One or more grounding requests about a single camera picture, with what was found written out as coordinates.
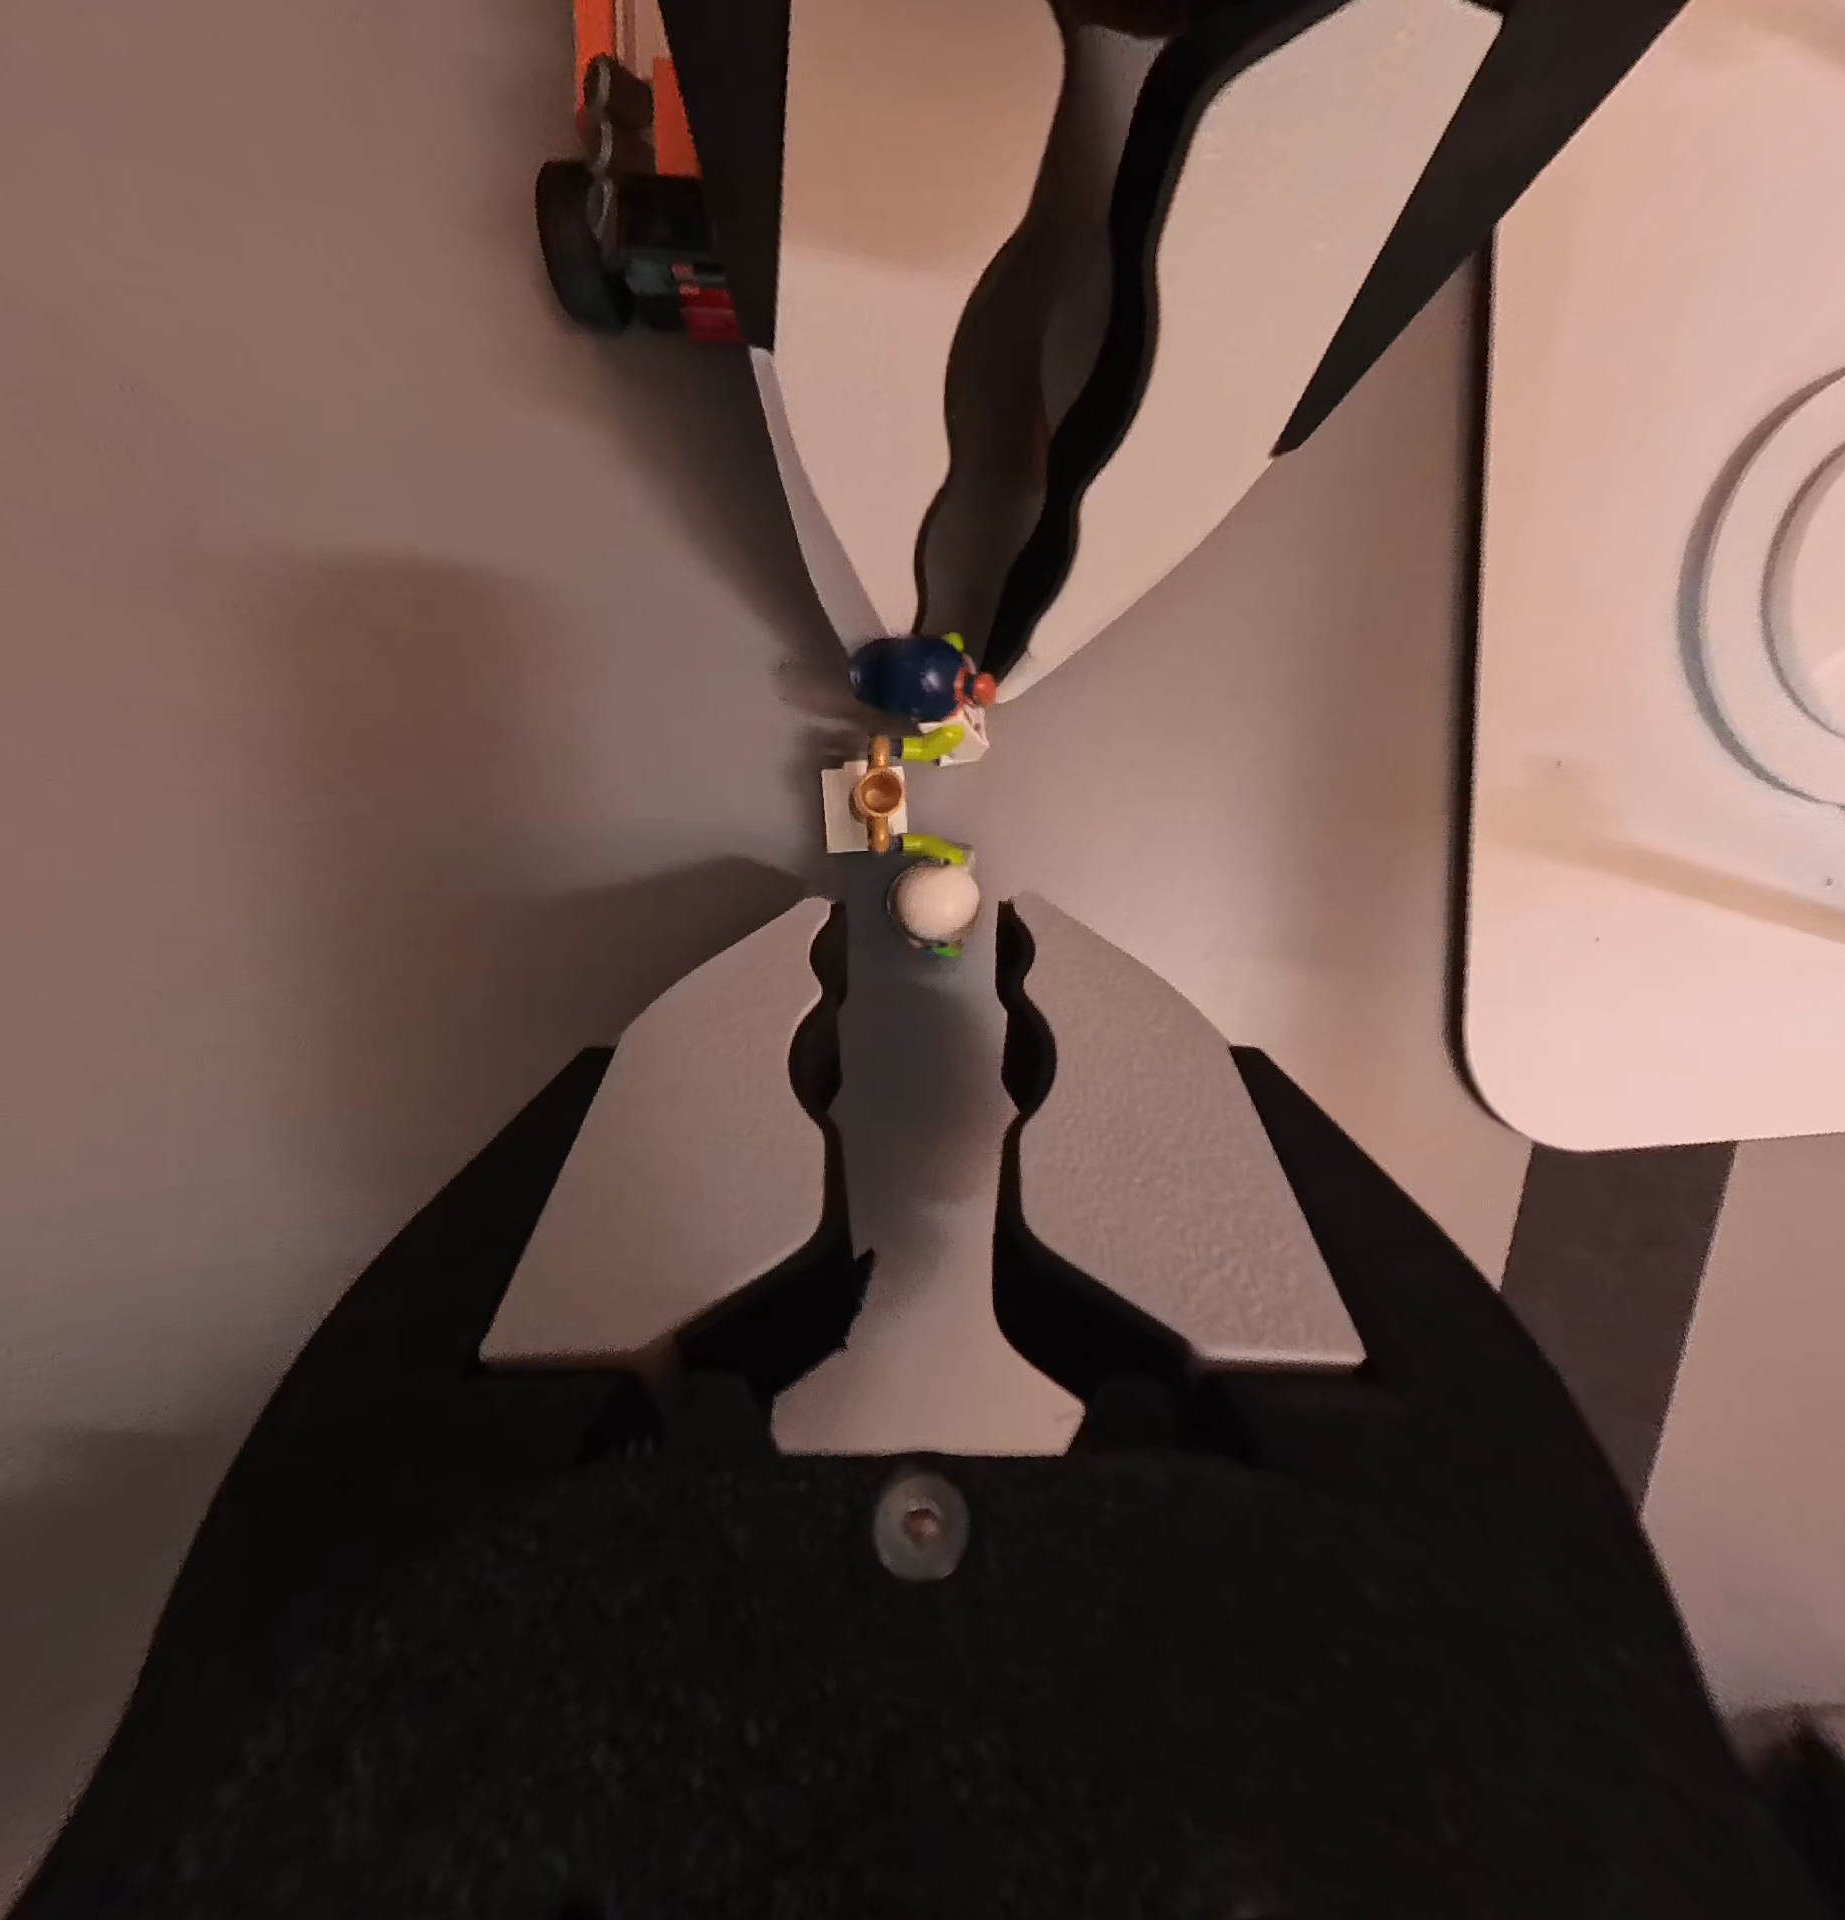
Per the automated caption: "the orange lego race car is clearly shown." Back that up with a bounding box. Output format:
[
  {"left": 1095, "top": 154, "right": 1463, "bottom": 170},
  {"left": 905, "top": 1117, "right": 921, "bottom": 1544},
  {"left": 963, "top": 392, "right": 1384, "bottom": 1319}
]
[{"left": 534, "top": 0, "right": 768, "bottom": 356}]

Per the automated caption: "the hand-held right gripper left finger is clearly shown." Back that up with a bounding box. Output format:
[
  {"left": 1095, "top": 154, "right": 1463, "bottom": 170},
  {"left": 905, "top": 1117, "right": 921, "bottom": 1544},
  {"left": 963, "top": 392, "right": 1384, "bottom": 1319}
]
[{"left": 481, "top": 896, "right": 872, "bottom": 1390}]

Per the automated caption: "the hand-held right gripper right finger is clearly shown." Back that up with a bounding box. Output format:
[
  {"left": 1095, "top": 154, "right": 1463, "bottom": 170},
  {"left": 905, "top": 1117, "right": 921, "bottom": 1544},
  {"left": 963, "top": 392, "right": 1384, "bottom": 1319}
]
[{"left": 994, "top": 896, "right": 1374, "bottom": 1383}]

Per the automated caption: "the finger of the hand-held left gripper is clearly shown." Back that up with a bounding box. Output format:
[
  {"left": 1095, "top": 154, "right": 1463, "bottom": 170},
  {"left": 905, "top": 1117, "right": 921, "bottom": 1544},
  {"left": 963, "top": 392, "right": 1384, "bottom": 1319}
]
[
  {"left": 752, "top": 0, "right": 1081, "bottom": 648},
  {"left": 999, "top": 0, "right": 1516, "bottom": 678}
]

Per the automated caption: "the blue cap with orange hair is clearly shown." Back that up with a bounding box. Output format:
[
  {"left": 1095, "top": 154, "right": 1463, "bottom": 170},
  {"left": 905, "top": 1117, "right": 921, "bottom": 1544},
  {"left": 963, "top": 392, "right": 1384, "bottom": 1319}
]
[{"left": 848, "top": 630, "right": 1006, "bottom": 728}]

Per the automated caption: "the white booklet stand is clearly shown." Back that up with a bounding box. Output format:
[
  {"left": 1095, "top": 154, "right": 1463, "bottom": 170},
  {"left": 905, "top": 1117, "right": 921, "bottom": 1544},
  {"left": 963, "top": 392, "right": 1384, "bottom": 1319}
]
[{"left": 1456, "top": 0, "right": 1845, "bottom": 1151}]

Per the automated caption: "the green lego minifigure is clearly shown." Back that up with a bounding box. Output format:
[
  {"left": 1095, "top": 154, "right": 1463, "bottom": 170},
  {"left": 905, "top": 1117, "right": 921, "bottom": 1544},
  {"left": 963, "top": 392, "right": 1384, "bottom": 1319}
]
[{"left": 881, "top": 840, "right": 984, "bottom": 968}]

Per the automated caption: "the small tan lego piece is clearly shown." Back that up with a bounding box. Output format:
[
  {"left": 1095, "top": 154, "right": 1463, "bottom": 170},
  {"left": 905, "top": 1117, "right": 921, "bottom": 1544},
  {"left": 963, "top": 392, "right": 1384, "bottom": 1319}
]
[{"left": 818, "top": 736, "right": 924, "bottom": 857}]

